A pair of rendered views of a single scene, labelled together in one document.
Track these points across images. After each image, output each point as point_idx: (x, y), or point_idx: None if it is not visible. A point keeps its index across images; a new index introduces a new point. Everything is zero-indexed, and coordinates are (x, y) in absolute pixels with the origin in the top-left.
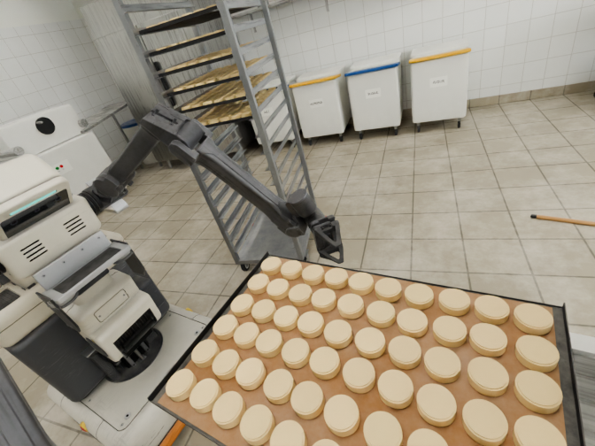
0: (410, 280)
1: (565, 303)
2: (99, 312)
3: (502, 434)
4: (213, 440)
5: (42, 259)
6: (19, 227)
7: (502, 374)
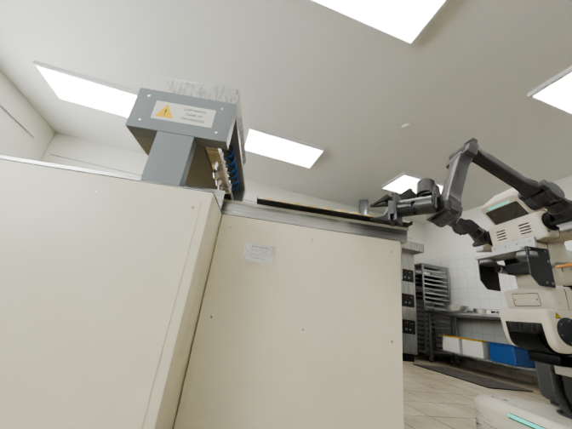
0: (320, 208)
1: (257, 196)
2: (516, 297)
3: None
4: None
5: (503, 243)
6: (500, 220)
7: None
